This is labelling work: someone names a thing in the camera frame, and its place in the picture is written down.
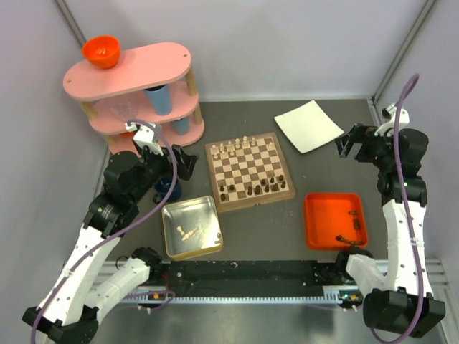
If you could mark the small blue cup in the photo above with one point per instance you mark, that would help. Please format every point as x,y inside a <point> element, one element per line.
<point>181,126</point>

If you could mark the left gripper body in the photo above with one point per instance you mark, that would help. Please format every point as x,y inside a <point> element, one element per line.
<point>155,163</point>

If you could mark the orange plastic tray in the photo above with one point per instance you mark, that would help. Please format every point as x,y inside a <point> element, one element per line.
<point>334,221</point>

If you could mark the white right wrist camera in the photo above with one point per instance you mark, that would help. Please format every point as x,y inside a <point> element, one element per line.
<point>390,112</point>

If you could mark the tall blue cup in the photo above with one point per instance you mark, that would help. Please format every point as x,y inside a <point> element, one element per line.
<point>160,99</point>

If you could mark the square metal tin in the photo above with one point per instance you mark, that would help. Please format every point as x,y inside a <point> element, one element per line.
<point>199,212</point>

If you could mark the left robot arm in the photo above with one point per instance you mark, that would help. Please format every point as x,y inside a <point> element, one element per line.
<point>72,311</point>

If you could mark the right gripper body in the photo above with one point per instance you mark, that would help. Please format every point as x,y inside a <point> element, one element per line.
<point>375,149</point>

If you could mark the light pawn in tin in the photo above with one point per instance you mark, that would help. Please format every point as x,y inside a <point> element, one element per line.
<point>179,229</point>

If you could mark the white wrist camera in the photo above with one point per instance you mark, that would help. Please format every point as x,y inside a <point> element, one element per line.
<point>144,137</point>
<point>390,112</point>

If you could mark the light piece lying in tin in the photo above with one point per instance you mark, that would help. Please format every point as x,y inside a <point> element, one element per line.
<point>189,234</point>

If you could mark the wooden chess board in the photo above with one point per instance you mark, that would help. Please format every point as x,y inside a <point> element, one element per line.
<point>236,168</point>

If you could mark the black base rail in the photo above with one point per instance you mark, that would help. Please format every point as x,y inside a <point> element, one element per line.
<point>276,278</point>

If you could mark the pink three-tier shelf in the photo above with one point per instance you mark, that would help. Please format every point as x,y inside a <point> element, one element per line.
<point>154,83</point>

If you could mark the clear drinking glass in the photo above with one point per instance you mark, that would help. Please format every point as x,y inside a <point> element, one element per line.
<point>124,106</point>

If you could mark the dark piece in tin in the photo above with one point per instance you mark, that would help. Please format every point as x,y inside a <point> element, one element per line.
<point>219,239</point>

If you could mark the orange bowl on shelf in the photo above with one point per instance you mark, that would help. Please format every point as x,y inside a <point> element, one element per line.
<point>102,51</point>

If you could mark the white cable duct strip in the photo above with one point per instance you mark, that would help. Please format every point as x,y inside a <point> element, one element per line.
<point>328,295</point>

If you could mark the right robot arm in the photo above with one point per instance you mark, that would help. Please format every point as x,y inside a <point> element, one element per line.
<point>400,300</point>

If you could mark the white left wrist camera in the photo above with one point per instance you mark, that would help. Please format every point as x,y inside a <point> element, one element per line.
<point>144,137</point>

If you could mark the white square plate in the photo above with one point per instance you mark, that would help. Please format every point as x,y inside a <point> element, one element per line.
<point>308,127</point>

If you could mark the white king chess piece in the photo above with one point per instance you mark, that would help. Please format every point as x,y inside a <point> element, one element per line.
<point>245,143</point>

